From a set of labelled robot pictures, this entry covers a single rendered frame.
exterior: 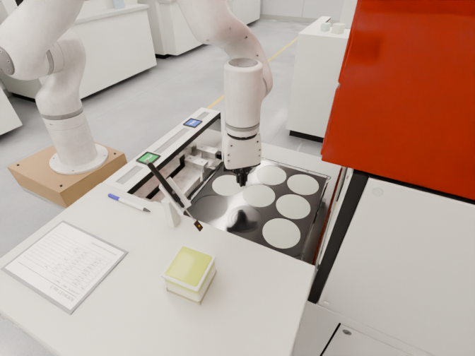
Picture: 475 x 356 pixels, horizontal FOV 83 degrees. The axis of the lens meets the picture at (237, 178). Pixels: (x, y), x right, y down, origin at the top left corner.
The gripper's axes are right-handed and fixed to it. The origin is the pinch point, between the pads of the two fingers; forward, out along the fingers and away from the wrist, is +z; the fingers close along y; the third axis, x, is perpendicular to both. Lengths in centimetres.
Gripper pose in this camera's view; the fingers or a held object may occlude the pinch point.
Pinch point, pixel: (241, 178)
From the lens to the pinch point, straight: 75.9
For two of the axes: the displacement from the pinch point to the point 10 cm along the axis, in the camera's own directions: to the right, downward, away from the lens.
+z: 0.0, 7.6, 6.4
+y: -9.6, 1.8, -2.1
